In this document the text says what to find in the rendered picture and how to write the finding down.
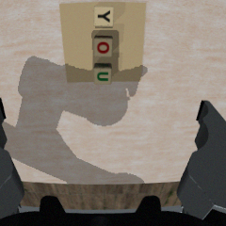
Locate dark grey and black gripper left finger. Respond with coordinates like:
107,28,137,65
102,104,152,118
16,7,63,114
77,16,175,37
0,98,24,219

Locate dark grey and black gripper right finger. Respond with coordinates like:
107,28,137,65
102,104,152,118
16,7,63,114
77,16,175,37
176,100,226,226

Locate tan square mat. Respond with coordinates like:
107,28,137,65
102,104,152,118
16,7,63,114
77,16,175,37
59,2,146,83

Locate beige letter block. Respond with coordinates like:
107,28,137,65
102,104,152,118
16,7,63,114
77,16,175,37
94,63,112,85
93,6,114,26
93,36,113,57

